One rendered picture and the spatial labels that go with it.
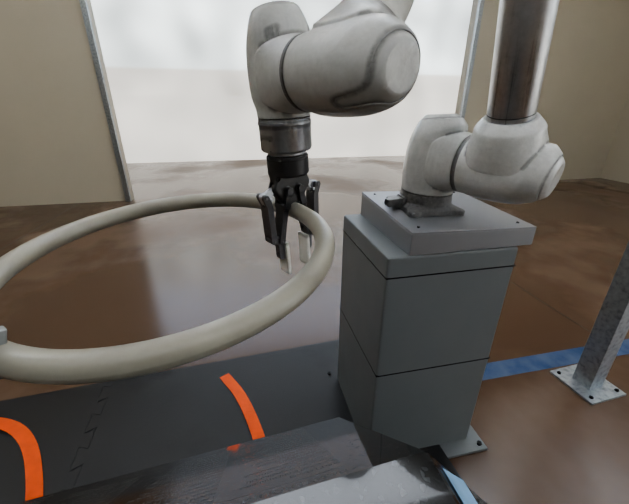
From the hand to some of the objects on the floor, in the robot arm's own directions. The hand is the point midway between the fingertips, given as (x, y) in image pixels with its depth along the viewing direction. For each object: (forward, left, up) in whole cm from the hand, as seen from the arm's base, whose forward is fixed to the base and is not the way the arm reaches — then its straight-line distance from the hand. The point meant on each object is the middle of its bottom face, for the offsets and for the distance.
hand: (294, 253), depth 68 cm
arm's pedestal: (-25, +49, -88) cm, 104 cm away
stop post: (-16, +140, -86) cm, 165 cm away
